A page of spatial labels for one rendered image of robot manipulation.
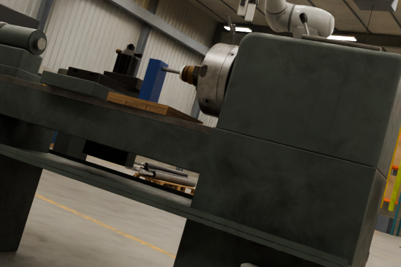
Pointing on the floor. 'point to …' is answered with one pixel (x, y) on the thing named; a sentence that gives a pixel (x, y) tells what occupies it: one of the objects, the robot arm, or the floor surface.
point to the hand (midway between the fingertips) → (246, 11)
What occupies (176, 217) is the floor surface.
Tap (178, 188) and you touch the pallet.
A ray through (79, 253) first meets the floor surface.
